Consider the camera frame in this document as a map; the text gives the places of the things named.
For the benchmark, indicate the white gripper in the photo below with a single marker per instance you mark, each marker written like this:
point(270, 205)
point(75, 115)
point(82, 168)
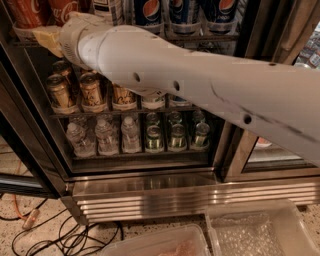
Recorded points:
point(69, 37)

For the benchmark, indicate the red coke can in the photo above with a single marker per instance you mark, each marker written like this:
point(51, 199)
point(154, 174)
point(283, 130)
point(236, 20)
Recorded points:
point(29, 14)
point(61, 9)

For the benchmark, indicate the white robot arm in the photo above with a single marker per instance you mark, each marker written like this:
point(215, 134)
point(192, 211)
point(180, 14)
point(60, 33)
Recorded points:
point(280, 103)

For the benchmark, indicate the back left gold can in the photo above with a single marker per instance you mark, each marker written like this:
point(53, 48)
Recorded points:
point(65, 69)

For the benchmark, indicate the gold can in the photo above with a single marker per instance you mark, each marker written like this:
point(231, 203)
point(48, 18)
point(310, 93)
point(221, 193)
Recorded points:
point(62, 100)
point(93, 99)
point(65, 69)
point(123, 99)

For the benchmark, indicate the front left gold can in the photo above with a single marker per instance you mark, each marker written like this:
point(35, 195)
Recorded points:
point(62, 100)

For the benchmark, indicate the white black labelled can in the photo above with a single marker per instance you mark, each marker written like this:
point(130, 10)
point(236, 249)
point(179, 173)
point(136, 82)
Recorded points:
point(111, 10)

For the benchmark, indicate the left blue pepsi can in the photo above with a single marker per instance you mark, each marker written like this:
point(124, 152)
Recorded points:
point(148, 15)

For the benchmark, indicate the blue pepsi can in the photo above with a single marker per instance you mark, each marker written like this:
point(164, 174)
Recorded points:
point(184, 16)
point(148, 15)
point(220, 15)

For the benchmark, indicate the white lacroix can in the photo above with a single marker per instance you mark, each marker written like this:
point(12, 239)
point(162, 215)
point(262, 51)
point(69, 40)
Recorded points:
point(150, 102)

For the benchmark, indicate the stainless steel fridge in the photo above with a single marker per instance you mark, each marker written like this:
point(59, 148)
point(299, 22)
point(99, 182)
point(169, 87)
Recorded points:
point(127, 186)

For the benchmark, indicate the middle blue pepsi can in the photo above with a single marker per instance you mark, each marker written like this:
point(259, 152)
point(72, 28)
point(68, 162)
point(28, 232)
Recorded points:
point(184, 16)

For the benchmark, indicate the left red bull can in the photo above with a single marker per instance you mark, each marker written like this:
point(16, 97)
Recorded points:
point(176, 101)

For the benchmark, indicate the left green can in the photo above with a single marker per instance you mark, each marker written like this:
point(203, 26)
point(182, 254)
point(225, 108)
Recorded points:
point(154, 141)

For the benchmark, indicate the green can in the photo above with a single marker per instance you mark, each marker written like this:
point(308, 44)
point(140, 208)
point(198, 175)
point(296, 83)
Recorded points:
point(200, 136)
point(154, 141)
point(177, 138)

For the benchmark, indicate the middle green can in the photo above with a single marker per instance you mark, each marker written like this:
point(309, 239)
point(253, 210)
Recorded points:
point(177, 138)

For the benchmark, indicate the right blue pepsi can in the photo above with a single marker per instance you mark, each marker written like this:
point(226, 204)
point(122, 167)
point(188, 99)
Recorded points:
point(220, 15)

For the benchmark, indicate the right green can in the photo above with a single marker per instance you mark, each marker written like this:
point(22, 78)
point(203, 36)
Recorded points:
point(200, 136)

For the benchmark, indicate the red can right compartment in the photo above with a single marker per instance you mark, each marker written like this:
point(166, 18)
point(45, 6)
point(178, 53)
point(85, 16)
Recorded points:
point(263, 143)

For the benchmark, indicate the left water bottle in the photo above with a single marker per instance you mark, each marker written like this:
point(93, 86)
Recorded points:
point(83, 144)

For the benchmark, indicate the water bottle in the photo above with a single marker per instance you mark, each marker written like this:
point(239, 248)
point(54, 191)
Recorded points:
point(107, 140)
point(130, 135)
point(83, 144)

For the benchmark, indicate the middle water bottle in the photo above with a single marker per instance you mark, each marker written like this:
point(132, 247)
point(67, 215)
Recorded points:
point(107, 140)

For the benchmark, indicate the right water bottle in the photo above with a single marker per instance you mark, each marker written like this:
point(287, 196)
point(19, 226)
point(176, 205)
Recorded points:
point(130, 135)

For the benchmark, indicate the left clear plastic bin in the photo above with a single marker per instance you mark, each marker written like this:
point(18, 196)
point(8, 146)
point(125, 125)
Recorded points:
point(187, 240)

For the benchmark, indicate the clear plastic bin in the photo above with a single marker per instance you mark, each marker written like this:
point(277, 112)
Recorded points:
point(266, 228)
point(187, 240)

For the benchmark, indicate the right clear plastic bin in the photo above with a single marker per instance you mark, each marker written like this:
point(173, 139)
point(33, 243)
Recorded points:
point(266, 228)

